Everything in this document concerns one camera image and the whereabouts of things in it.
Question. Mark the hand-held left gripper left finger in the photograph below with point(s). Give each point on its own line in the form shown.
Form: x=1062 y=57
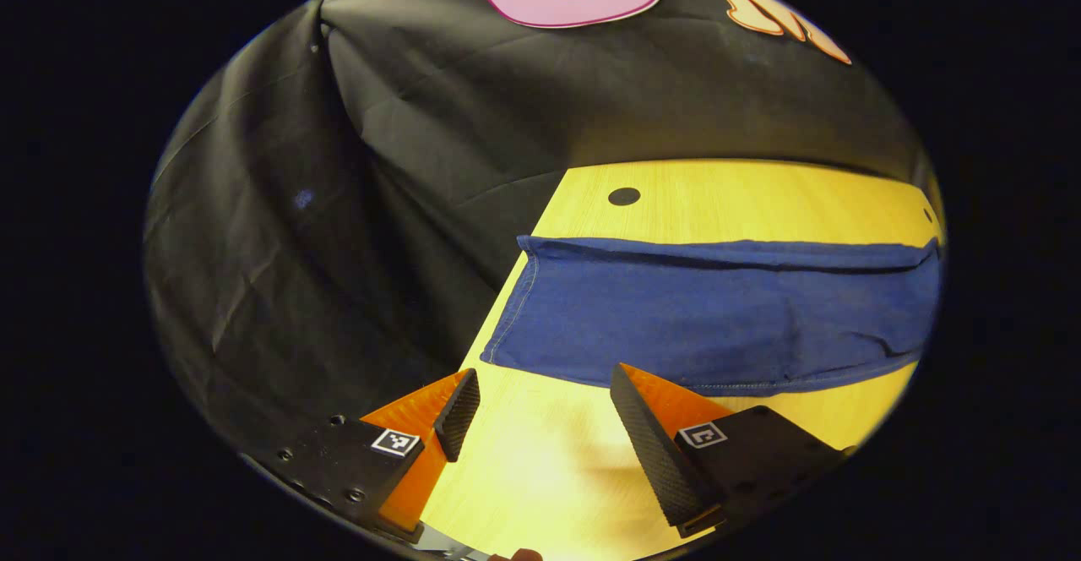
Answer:
x=460 y=413

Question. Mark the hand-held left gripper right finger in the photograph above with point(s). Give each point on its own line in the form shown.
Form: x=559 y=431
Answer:
x=654 y=460

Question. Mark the blue denim jeans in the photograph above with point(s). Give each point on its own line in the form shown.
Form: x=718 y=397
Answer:
x=676 y=316

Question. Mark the black backdrop cloth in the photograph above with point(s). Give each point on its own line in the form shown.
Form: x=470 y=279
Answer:
x=296 y=248

